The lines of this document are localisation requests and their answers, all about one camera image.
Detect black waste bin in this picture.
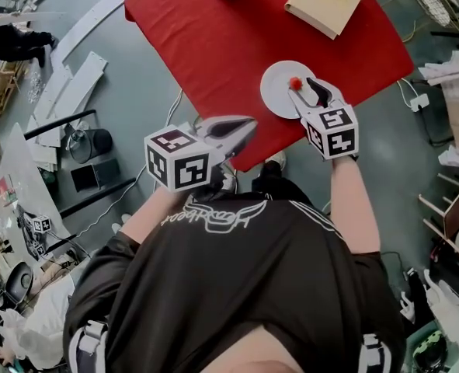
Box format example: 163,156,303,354
90,127,113,159

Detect person's black trousers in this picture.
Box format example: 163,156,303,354
251,164,316,209

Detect person's right forearm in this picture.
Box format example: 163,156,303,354
329,155,381,256

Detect white plastic bag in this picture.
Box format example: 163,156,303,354
0,281,77,369

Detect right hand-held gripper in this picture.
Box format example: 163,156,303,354
288,76,360,161

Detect red book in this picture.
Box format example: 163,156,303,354
0,175,16,201

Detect idle hand-held gripper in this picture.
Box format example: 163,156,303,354
30,239,48,260
31,214,54,233

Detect grey harness strap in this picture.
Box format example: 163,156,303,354
359,333,393,373
68,319,110,373

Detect beige hardcover book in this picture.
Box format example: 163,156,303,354
283,0,367,41

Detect black metal bar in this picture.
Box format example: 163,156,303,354
23,108,97,141
57,176,137,218

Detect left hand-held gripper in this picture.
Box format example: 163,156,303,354
144,114,259,193

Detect white mannequin hands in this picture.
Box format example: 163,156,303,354
398,268,459,324

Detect white round plate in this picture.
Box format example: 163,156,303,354
259,60,333,120

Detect red cloth covered table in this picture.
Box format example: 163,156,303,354
123,0,416,173

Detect white desk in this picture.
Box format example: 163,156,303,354
0,121,71,263

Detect wooden chair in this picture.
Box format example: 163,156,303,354
418,172,459,260

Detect white shelf board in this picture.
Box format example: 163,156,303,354
26,66,75,147
34,51,109,126

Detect person's white shoe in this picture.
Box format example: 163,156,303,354
263,150,288,175

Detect person's black printed shirt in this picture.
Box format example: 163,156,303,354
62,191,408,373

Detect long white board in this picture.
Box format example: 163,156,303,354
50,0,157,68
0,10,68,30

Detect white power strip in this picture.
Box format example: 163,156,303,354
409,92,430,113

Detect black flat box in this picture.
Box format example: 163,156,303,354
70,163,99,193
95,158,122,188

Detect black round pan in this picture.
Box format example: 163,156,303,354
4,261,35,303

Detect person's left forearm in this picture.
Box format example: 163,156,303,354
118,186,193,248

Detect white cable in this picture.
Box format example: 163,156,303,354
73,89,186,239
395,77,417,105

